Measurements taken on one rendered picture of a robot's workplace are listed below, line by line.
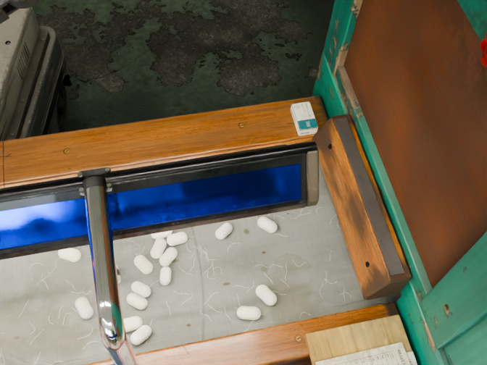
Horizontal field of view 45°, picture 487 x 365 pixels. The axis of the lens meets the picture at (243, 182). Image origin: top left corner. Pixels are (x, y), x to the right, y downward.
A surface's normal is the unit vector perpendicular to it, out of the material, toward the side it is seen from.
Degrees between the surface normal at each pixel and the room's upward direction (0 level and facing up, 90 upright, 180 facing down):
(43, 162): 0
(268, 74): 0
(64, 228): 58
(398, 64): 90
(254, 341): 0
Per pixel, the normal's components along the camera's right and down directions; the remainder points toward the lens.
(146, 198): 0.21, 0.45
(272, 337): 0.05, -0.51
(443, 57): -0.98, 0.16
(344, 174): -0.88, -0.05
